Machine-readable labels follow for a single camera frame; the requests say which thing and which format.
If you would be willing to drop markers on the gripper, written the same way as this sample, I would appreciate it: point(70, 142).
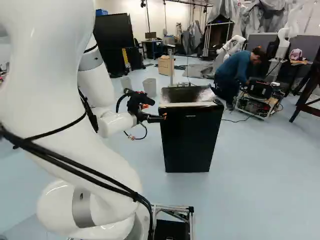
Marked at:
point(135, 106)

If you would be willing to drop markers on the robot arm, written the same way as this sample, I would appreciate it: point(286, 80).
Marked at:
point(50, 105)

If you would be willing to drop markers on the black mini fridge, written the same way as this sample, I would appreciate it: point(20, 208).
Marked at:
point(190, 135)

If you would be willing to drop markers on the grey waste bin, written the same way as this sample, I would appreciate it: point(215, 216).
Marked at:
point(150, 87)
point(126, 83)

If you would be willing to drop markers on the small wooden cabinet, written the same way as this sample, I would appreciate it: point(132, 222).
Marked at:
point(165, 66)

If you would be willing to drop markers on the metal pole stand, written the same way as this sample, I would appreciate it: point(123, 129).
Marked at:
point(171, 67)

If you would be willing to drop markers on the grey cloth sheet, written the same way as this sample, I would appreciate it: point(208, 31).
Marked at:
point(200, 70)

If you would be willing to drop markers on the black partition panel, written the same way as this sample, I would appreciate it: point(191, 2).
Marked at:
point(112, 42)

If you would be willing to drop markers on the person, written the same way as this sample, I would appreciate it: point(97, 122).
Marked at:
point(232, 72)

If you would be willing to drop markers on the dark wooden table leg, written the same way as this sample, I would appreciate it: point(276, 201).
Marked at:
point(303, 90)

